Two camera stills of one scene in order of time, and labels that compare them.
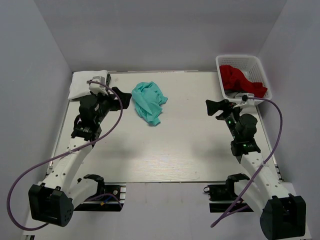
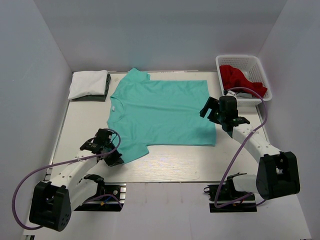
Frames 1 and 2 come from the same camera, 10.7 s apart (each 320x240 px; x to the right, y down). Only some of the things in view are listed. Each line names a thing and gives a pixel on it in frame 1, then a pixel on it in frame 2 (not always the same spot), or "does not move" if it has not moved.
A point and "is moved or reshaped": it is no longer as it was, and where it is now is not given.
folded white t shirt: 79,86 does not move
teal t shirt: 148,99 is moved or reshaped
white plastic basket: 251,66 does not move
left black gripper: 115,103 -> 116,159
